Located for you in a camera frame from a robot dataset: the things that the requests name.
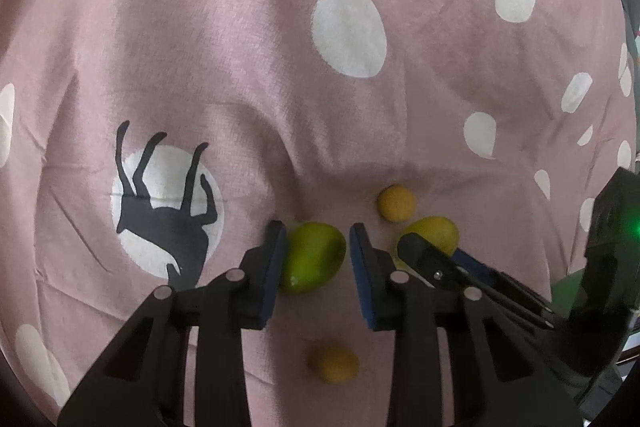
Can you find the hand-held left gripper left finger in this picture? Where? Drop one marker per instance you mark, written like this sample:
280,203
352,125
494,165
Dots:
274,267

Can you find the green plastic container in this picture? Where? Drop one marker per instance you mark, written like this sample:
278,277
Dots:
567,296

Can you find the small tan round fruit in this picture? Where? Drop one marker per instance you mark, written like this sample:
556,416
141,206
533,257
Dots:
396,202

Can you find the yellowish green plum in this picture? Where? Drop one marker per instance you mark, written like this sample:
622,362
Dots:
435,232

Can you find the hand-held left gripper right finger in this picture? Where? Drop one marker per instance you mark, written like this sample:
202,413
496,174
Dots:
362,277

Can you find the pink dotted deer-print blanket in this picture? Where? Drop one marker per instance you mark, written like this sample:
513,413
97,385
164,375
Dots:
320,82

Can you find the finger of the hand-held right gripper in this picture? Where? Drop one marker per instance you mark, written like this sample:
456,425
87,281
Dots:
425,257
477,264

